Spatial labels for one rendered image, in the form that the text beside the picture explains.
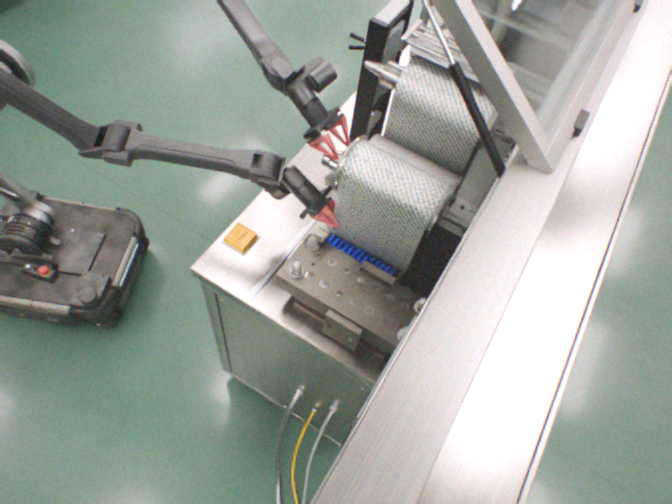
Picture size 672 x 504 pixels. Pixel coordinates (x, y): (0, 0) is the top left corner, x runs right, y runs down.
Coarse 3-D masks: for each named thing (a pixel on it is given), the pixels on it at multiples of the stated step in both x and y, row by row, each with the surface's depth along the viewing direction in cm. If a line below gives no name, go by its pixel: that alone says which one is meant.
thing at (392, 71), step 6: (390, 66) 127; (396, 66) 127; (402, 66) 128; (384, 72) 127; (390, 72) 127; (396, 72) 127; (384, 78) 128; (390, 78) 127; (396, 78) 127; (384, 84) 130; (390, 84) 128; (396, 84) 127
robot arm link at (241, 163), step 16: (128, 144) 124; (144, 144) 124; (160, 144) 124; (176, 144) 125; (192, 144) 125; (112, 160) 125; (128, 160) 124; (160, 160) 128; (176, 160) 126; (192, 160) 125; (208, 160) 125; (224, 160) 125; (240, 160) 125; (256, 160) 129; (272, 160) 126; (240, 176) 128; (256, 176) 126; (272, 176) 125
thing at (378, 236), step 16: (336, 208) 130; (352, 208) 126; (352, 224) 131; (368, 224) 127; (384, 224) 124; (352, 240) 136; (368, 240) 132; (384, 240) 129; (400, 240) 125; (416, 240) 122; (384, 256) 134; (400, 256) 130
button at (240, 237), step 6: (234, 228) 149; (240, 228) 149; (246, 228) 149; (228, 234) 147; (234, 234) 148; (240, 234) 148; (246, 234) 148; (252, 234) 148; (228, 240) 147; (234, 240) 147; (240, 240) 147; (246, 240) 147; (252, 240) 149; (234, 246) 147; (240, 246) 146; (246, 246) 147
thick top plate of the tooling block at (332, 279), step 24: (288, 264) 132; (312, 264) 134; (336, 264) 133; (360, 264) 134; (288, 288) 132; (312, 288) 129; (336, 288) 130; (360, 288) 130; (384, 288) 131; (336, 312) 127; (360, 312) 127; (384, 312) 127; (408, 312) 128; (384, 336) 124
